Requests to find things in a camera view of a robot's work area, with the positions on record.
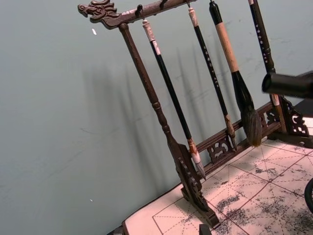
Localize thin black brush, white characters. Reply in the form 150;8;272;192
187;6;238;151

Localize black round dish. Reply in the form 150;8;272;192
304;176;313;214

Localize black brush with marbled ends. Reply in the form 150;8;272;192
142;19;207;178

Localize pale gridded calligraphy mat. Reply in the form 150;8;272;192
121;137;313;235

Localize large brush with tan handle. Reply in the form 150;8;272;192
208;0;263;148

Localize black cylindrical handle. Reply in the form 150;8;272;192
261;71;313;101

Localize dark carved wooden brush rack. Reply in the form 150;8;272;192
77;0;310;230

